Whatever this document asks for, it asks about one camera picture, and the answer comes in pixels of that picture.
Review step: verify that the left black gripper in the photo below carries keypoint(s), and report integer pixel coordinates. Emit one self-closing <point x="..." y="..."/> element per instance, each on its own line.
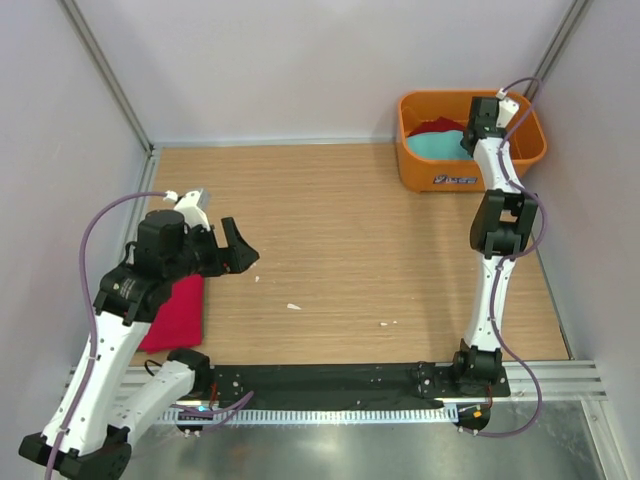
<point x="237" y="257"/>

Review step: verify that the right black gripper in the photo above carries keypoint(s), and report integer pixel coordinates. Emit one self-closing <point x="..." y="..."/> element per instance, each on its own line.
<point x="464" y="146"/>

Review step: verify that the teal t shirt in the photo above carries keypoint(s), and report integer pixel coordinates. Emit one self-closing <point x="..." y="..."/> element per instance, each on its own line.
<point x="438" y="145"/>

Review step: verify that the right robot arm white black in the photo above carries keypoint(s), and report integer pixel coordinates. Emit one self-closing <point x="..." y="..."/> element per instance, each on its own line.
<point x="499" y="233"/>

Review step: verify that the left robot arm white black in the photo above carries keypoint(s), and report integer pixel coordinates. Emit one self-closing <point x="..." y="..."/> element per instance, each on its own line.
<point x="89" y="436"/>

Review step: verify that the dark red t shirt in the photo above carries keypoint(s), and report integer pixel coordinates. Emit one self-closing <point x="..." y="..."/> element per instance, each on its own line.
<point x="440" y="125"/>

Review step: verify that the orange plastic bin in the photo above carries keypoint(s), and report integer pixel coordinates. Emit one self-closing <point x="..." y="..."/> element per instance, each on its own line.
<point x="421" y="174"/>

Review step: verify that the folded magenta t shirt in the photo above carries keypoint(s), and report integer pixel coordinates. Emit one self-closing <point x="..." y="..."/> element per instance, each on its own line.
<point x="179" y="322"/>

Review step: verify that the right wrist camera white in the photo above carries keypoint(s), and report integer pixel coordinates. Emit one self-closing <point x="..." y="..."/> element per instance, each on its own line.
<point x="507" y="108"/>

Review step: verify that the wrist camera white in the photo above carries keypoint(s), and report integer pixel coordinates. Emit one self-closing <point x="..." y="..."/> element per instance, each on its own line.
<point x="507" y="108"/>
<point x="192" y="206"/>

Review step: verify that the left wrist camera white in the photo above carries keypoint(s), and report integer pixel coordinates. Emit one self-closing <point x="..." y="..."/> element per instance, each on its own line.
<point x="192" y="206"/>

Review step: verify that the right aluminium corner post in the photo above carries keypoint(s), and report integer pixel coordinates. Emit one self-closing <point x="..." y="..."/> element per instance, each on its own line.
<point x="568" y="26"/>

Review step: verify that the aluminium corner post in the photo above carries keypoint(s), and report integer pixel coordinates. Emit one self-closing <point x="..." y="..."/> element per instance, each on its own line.
<point x="96" y="55"/>
<point x="568" y="26"/>

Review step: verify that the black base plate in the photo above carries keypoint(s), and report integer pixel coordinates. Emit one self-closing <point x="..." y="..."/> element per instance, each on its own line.
<point x="342" y="386"/>

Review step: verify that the white slotted cable duct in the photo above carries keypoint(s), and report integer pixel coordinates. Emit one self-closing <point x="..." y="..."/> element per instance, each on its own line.
<point x="446" y="414"/>

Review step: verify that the aluminium frame rail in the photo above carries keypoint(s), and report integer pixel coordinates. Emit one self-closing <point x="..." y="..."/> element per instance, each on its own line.
<point x="569" y="380"/>

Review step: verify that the left aluminium corner post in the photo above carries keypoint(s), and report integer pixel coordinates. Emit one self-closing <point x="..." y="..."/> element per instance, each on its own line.
<point x="96" y="55"/>

